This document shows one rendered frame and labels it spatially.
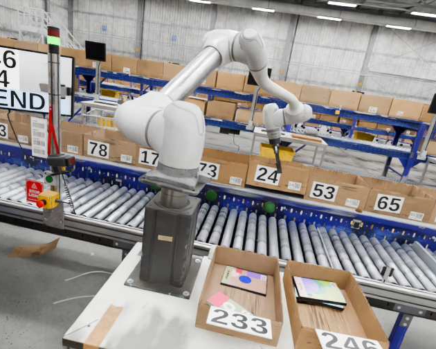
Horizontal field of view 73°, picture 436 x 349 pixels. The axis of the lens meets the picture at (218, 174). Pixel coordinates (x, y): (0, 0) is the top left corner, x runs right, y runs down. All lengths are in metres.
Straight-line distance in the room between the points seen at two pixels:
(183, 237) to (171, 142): 0.35
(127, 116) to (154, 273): 0.61
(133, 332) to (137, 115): 0.73
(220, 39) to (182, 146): 0.65
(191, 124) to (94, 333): 0.73
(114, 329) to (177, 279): 0.28
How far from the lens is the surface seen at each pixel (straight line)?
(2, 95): 1.86
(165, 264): 1.20
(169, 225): 1.12
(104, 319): 1.15
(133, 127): 1.14
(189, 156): 1.03
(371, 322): 1.30
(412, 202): 2.24
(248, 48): 1.45
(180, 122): 1.01
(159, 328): 1.12
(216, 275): 1.34
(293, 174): 2.00
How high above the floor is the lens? 1.55
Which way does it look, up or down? 17 degrees down
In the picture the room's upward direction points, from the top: 9 degrees clockwise
